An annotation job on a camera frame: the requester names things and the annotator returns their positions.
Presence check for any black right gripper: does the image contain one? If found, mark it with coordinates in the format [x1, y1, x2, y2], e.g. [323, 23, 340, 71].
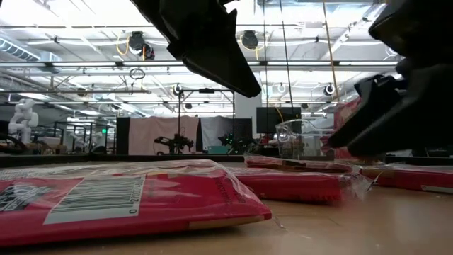
[328, 63, 453, 157]

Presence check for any black ceiling cable reel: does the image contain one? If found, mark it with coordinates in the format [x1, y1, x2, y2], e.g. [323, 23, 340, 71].
[127, 30, 156, 60]
[240, 30, 260, 50]

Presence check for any black divider panel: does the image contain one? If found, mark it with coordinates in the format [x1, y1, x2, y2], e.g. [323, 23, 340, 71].
[115, 116, 131, 156]

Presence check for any teal box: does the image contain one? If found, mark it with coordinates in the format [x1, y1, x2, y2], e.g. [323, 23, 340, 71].
[207, 144, 229, 155]

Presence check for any yellow hanging cable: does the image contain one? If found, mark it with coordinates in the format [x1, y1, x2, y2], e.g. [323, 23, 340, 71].
[321, 0, 341, 102]

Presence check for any pink curtain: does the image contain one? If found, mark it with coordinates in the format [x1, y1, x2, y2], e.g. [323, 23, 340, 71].
[127, 115, 201, 156]

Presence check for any thin black hanging cable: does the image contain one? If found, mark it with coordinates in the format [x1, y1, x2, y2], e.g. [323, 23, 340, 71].
[278, 0, 295, 109]

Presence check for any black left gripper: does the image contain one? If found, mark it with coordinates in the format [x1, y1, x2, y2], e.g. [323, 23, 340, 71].
[130, 0, 262, 97]

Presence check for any black stand frame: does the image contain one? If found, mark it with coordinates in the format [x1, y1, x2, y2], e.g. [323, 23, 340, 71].
[178, 88, 235, 157]

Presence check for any black monitor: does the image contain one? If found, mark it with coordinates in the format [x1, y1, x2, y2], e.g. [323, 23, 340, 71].
[256, 106, 302, 135]

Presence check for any white pillar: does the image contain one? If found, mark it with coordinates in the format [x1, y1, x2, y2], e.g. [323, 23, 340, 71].
[235, 72, 263, 145]

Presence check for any clear plastic basket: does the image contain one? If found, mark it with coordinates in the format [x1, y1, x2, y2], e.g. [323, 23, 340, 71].
[275, 118, 336, 159]

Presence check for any black aluminium table frame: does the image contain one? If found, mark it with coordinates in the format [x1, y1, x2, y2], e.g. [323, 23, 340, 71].
[0, 154, 453, 168]

